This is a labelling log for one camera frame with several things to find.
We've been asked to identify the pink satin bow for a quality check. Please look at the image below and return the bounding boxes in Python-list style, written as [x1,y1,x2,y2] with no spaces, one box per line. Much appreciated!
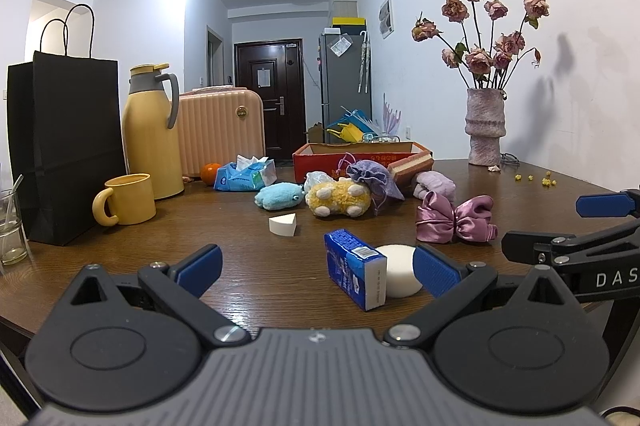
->
[416,191,498,244]

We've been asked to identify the blue tissue pocket pack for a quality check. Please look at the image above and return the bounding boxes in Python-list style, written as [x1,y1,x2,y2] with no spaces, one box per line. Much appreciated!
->
[324,229,387,311]

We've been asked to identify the lilac fluffy towel roll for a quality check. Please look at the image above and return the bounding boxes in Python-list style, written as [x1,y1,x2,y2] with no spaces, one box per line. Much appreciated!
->
[413,171,457,203]

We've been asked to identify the white wedge makeup sponge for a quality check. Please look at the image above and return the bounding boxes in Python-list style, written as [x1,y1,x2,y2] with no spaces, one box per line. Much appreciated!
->
[269,213,297,238]

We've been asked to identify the blue plush toy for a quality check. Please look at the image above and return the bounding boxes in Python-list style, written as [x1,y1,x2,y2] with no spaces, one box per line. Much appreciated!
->
[254,183,304,212]

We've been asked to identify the pink layered sponge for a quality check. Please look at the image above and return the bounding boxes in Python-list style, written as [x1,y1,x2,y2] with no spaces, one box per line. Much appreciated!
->
[387,151,434,189]

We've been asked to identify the purple drawstring pouch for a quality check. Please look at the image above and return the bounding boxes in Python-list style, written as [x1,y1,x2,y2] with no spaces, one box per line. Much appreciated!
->
[337,153,405,214]

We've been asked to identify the yellow plush toy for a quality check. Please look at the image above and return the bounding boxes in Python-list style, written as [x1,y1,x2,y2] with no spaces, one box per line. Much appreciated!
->
[305,178,371,218]

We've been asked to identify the iridescent white mesh bag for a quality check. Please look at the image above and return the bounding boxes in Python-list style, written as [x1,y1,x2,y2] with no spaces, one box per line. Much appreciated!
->
[304,171,333,193]

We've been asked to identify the blue soft tissue pack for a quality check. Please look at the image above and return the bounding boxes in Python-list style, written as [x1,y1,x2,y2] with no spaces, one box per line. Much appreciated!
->
[214,155,277,192]

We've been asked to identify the yellow crumbs on table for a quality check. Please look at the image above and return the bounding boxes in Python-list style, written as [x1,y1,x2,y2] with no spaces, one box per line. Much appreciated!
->
[514,171,558,188]

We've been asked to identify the yellow mug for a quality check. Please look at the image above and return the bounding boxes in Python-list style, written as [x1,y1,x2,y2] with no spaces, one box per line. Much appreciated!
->
[92,173,156,227]

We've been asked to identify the orange fruit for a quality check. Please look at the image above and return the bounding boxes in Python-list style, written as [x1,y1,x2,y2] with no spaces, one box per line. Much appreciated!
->
[200,163,221,186]

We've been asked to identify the yellow thermos jug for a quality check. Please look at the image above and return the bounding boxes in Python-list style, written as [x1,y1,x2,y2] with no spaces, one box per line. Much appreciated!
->
[122,64,183,200]

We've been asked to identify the pink ribbed suitcase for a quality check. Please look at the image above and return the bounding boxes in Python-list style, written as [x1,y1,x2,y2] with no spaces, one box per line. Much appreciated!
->
[177,86,266,177]

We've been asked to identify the pink textured vase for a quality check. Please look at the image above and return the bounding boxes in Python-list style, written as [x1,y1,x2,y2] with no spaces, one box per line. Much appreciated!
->
[464,88,506,166]

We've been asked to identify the red cardboard box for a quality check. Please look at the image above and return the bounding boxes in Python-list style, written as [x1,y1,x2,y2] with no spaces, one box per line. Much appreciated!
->
[292,141,428,183]

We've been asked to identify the purple decorative plant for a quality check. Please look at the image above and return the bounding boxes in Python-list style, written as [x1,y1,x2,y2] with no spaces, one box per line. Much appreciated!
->
[383,94,401,138]

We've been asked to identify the blue and yellow bags pile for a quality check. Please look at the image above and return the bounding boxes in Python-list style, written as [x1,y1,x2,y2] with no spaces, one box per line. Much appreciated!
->
[326,109,382,143]

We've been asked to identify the clear glass cup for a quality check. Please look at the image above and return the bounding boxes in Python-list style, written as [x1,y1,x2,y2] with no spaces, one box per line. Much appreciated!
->
[0,175,32,272]

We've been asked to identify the black paper bag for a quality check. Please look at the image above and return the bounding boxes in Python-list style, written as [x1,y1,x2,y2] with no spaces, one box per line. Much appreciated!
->
[5,3,127,248]

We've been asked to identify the dried pink roses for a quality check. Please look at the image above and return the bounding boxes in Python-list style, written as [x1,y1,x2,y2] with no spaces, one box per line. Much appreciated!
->
[411,0,550,93]

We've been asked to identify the grey refrigerator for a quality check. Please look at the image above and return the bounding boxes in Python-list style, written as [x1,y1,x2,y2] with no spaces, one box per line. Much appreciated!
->
[319,26,372,145]

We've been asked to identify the dark brown door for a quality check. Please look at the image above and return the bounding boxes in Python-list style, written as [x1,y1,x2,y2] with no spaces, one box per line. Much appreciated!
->
[234,38,306,161]

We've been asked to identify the yellow box on fridge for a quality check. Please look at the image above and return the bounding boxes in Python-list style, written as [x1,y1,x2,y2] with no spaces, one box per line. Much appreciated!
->
[332,17,367,27]

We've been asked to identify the wall picture frame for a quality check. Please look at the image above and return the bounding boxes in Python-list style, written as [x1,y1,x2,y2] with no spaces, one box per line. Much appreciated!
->
[378,0,394,40]

